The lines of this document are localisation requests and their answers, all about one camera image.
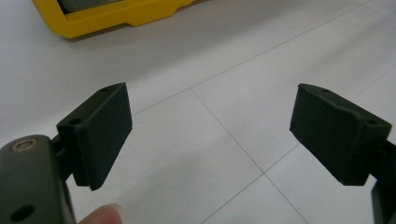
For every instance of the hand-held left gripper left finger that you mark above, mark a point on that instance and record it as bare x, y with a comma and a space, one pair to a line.
99, 137

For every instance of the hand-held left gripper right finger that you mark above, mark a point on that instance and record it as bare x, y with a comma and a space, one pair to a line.
336, 137

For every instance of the yellow black organizer cabinet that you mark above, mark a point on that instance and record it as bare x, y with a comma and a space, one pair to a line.
109, 18

